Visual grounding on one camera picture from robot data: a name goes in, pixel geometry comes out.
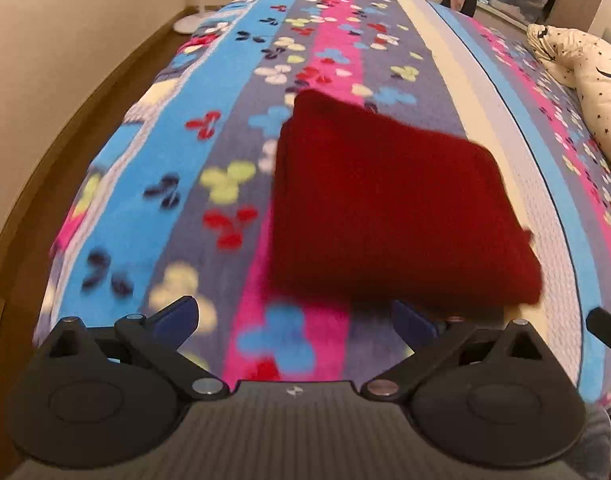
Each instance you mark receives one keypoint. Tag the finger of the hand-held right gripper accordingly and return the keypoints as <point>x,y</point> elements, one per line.
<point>608,332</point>

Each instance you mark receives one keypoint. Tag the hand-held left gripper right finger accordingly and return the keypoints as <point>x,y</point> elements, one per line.
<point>415,322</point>

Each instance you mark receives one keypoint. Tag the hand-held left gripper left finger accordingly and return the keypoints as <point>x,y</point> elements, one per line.
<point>175,317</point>

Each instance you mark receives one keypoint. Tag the red towel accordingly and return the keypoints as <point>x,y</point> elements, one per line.
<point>385,200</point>

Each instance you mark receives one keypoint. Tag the grey cloth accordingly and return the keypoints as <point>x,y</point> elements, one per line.
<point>595,440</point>

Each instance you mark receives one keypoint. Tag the striped floral bedspread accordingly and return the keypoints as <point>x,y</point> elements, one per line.
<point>195,160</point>

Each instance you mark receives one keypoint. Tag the cream star print pillow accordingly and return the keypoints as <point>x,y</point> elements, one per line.
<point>598,85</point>

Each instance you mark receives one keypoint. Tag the black and pink garment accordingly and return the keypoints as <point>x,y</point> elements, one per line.
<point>463,0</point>

